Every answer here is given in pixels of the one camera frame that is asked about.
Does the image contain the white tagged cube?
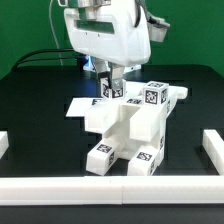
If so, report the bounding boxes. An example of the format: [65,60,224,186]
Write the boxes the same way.
[143,81,169,106]

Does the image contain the white part at left edge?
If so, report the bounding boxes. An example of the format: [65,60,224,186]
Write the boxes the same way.
[0,131,9,159]

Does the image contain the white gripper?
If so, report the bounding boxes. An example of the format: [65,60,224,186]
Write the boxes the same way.
[63,0,170,90]

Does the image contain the black cables at base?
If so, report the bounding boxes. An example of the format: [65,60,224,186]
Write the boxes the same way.
[11,0,91,72]

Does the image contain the small white tagged block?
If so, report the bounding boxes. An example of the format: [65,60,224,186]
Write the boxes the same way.
[100,78,126,99]

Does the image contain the white right barrier rail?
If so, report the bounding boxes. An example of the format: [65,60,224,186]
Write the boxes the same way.
[202,129,224,176]

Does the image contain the white chair back assembly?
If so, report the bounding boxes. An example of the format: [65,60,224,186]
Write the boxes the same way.
[84,81,188,135]

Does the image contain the white barrier rail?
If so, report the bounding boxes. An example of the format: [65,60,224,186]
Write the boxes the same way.
[202,129,224,176]
[0,176,224,205]

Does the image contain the white chair seat frame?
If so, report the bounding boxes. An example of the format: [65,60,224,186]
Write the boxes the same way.
[102,101,167,165]

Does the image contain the white sheet with tags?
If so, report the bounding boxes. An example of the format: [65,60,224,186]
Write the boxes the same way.
[66,97,101,117]

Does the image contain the white front barrier rail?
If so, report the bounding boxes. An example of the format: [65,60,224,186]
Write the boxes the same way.
[0,176,224,205]

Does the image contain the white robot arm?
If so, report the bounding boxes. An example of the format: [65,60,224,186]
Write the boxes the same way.
[58,0,170,89]

